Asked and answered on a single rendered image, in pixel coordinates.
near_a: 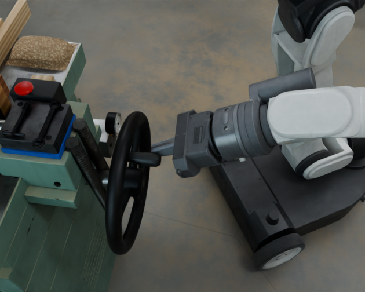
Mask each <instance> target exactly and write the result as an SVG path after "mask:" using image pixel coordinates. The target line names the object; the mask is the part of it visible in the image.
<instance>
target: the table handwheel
mask: <svg viewBox="0 0 365 292"><path fill-rule="evenodd" d="M131 147H132V148H131ZM130 149H131V153H135V152H151V132H150V126H149V121H148V119H147V117H146V115H145V114H144V113H143V112H141V111H134V112H132V113H131V114H129V115H128V117H127V118H126V119H125V121H124V123H123V125H122V127H121V129H120V131H119V134H118V137H117V139H116V143H115V147H114V151H113V154H112V159H111V164H110V169H109V170H100V169H95V171H96V172H97V174H98V176H99V178H100V180H101V183H102V186H103V187H104V188H107V193H106V201H105V228H106V235H107V241H108V245H109V247H110V249H111V250H112V252H113V253H115V254H117V255H124V254H126V253H127V252H128V251H129V250H130V249H131V247H132V246H133V244H134V241H135V239H136V237H137V234H138V230H139V228H140V224H141V220H142V217H143V212H144V207H145V201H146V197H147V190H148V182H149V171H150V167H148V166H143V165H138V164H135V163H132V162H129V167H127V162H128V158H129V154H130ZM137 167H138V168H137ZM130 197H133V199H134V201H133V206H132V211H131V214H130V218H129V222H128V224H127V227H126V230H125V233H124V234H123V236H122V216H123V214H124V211H125V208H126V206H127V203H128V201H129V199H130Z"/></svg>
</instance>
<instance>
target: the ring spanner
mask: <svg viewBox="0 0 365 292"><path fill-rule="evenodd" d="M54 103H58V105H57V106H55V107H54V106H52V105H53V104H54ZM49 107H50V111H49V113H48V115H47V118H46V120H45V122H44V124H43V126H42V129H41V131H40V133H39V136H38V138H35V139H34V140H33V141H32V146H33V147H34V148H41V147H43V146H44V144H45V141H44V139H43V138H44V136H45V134H46V132H47V130H48V127H49V125H50V123H51V121H52V118H53V115H54V113H55V111H56V109H58V108H60V107H61V102H60V101H58V100H53V101H51V102H50V104H49ZM37 141H41V144H40V145H35V143H36V142H37Z"/></svg>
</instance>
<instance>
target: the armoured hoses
mask: <svg viewBox="0 0 365 292"><path fill-rule="evenodd" d="M72 128H73V130H74V131H75V132H77V133H78V134H79V137H80V138H81V140H82V143H83V144H84V147H85V148H86V150H87V152H88V155H89V156H90V158H91V160H92V162H93V164H94V165H95V167H96V169H100V170H110V168H109V166H108V164H107V162H106V160H105V158H104V156H103V154H102V152H101V151H100V149H99V147H98V145H97V143H96V141H95V139H94V137H93V135H92V133H91V131H90V129H89V127H88V125H87V123H86V121H85V119H82V118H78V119H76V120H74V121H73V123H72ZM82 143H81V142H80V140H79V139H78V138H77V137H74V136H72V137H70V138H68V139H67V140H66V141H65V147H66V149H67V150H69V151H70V152H71V153H72V156H73V157H74V159H75V161H76V163H77V164H78V167H79V168H80V170H81V172H82V174H83V176H84V177H85V180H86V181H87V182H88V184H89V186H90V187H91V189H92V190H93V192H94V194H95V195H96V197H97V199H98V201H99V202H100V203H101V205H102V207H103V209H104V210H105V201H106V193H107V190H106V189H105V188H104V187H103V186H102V183H101V180H100V178H99V176H98V174H97V172H96V171H95V168H94V167H93V165H92V163H91V161H90V159H89V157H88V156H87V154H86V152H85V150H84V149H83V145H82Z"/></svg>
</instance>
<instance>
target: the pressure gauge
mask: <svg viewBox="0 0 365 292"><path fill-rule="evenodd" d="M121 122H122V118H121V113H120V112H109V113H108V114H107V116H106V119H105V131H106V132H107V133H108V134H110V136H111V135H113V134H116V135H118V134H119V131H120V129H121ZM118 123H119V124H118Z"/></svg>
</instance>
